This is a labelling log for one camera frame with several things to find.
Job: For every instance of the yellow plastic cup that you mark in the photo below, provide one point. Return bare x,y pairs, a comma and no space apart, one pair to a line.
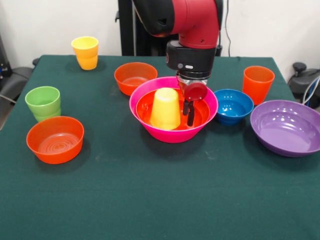
86,55
165,112

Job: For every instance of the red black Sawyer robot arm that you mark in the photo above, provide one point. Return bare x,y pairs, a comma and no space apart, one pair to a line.
190,25

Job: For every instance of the large orange plastic bowl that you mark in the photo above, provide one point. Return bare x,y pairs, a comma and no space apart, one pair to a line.
202,112

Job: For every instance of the black chair base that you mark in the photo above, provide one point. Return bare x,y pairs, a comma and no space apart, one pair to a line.
17,77
302,75

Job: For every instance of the large pink plastic bowl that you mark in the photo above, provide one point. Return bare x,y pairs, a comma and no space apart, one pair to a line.
172,136

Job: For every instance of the green plastic cup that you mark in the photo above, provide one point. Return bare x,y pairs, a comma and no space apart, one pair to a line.
43,102

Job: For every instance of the blue plastic bowl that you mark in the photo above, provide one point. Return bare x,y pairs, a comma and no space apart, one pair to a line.
232,110

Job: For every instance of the orange plastic cup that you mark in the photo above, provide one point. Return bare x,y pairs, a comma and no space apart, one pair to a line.
257,85

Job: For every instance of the small orange plastic bowl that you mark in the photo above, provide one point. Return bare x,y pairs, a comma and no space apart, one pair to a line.
132,80
55,150

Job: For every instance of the purple plastic bowl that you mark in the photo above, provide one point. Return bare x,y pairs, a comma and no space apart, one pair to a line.
287,130

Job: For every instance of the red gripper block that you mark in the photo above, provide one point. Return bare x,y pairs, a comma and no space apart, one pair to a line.
196,92

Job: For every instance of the dark green table cloth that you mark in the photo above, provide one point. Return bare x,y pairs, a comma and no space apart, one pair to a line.
150,200

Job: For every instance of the black column stand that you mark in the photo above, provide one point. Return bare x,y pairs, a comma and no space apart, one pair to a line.
127,30

